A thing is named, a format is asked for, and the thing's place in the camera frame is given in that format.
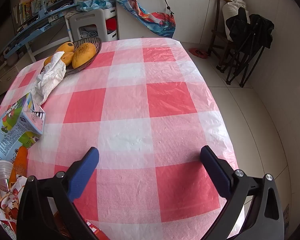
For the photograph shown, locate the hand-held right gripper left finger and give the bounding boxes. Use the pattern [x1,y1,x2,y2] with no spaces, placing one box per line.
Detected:
[16,147,100,240]

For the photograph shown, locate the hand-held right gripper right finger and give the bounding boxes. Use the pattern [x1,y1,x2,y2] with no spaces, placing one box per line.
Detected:
[200,145,284,240]

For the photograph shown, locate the orange peel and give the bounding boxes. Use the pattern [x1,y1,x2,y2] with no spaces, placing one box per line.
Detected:
[9,146,28,183]

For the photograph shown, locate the light blue milk carton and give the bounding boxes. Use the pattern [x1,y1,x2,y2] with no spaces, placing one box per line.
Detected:
[0,92,47,162]

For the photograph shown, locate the red white snack wrapper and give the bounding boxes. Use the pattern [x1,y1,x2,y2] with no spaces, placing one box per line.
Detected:
[0,176,107,240]

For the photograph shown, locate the clear plastic cup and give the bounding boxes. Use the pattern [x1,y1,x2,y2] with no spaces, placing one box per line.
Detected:
[0,160,14,198]

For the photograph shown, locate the red white checkered tablecloth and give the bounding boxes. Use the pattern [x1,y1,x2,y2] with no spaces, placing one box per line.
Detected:
[0,37,239,240]

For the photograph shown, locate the white crumpled tissue paper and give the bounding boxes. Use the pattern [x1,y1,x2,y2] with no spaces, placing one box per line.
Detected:
[31,51,67,105]

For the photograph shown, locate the red slipper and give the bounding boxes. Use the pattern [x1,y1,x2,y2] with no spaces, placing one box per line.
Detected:
[187,48,208,59]

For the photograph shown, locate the cream television cabinet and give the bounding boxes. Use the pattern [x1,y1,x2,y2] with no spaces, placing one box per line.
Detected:
[0,55,22,100]

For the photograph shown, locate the dark wicker basket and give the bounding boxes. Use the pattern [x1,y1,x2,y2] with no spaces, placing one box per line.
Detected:
[62,37,102,76]

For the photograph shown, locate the white storage crate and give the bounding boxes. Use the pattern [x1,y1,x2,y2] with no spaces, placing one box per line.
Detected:
[104,6,118,42]

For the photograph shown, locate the black folding chair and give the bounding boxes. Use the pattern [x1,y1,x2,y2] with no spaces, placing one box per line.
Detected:
[216,7,275,87]

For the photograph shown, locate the white plastic stool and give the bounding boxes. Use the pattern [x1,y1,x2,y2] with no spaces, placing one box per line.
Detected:
[69,8,108,43]

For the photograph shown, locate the blue white desk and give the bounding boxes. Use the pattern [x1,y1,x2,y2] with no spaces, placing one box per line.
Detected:
[2,0,80,63]

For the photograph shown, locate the dark wooden chair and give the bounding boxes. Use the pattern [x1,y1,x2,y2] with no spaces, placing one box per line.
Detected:
[207,0,237,57]

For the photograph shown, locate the white bag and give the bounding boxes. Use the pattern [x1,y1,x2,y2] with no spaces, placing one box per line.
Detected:
[222,0,248,42]

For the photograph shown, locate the white cabinet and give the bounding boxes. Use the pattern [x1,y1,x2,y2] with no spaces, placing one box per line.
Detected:
[115,0,245,44]

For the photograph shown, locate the colourful anime fabric bag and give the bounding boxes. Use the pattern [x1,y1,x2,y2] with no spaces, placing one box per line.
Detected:
[108,0,177,39]

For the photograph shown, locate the row of books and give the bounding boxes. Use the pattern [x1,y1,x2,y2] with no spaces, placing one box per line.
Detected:
[12,0,44,25]

